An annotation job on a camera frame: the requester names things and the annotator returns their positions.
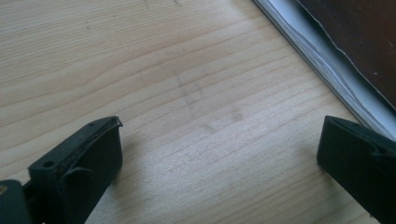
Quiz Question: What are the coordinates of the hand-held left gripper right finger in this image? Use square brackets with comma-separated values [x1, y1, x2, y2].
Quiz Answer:
[316, 115, 396, 224]

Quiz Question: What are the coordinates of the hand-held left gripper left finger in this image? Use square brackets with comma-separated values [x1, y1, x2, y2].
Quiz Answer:
[27, 116, 123, 224]

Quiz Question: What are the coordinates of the dark red book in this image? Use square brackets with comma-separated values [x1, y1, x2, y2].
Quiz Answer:
[252, 0, 396, 143]

